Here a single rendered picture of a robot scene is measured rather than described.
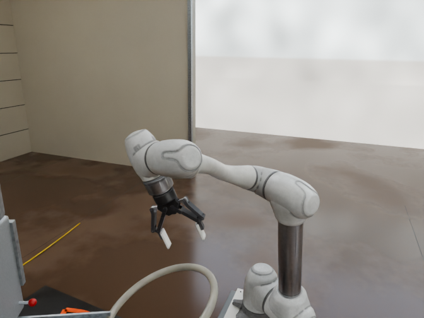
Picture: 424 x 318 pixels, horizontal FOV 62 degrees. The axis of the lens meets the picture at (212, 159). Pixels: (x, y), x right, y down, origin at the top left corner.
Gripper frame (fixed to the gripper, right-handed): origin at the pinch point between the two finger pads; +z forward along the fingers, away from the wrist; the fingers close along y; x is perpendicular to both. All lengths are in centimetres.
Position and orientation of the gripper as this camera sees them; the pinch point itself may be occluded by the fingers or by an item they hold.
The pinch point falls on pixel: (185, 239)
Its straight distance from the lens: 127.3
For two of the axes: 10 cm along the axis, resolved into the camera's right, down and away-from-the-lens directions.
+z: 3.6, 8.8, 3.0
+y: -9.2, 2.8, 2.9
